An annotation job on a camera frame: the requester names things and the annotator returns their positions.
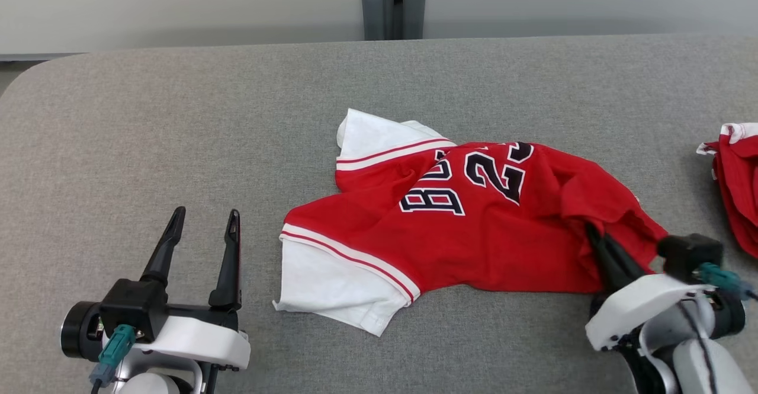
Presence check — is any teal left camera connector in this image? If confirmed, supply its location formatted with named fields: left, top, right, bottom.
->
left=89, top=324, right=137, bottom=386

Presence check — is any teal camera connector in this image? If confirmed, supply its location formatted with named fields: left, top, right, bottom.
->
left=89, top=324, right=137, bottom=386
left=696, top=262, right=757, bottom=301

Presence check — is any red garment with white trim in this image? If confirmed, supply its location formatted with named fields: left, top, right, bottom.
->
left=697, top=123, right=758, bottom=260

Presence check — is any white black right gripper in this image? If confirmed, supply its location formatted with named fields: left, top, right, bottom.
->
left=585, top=223, right=717, bottom=352

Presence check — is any teal right camera connector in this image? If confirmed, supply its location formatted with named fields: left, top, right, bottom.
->
left=696, top=262, right=757, bottom=301

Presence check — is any red jersey with white sleeves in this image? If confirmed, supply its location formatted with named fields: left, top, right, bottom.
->
left=272, top=108, right=670, bottom=337

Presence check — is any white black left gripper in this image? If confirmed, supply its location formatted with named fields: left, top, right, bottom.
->
left=61, top=206, right=250, bottom=371

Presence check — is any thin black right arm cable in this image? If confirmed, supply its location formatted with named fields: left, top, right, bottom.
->
left=678, top=299, right=720, bottom=394

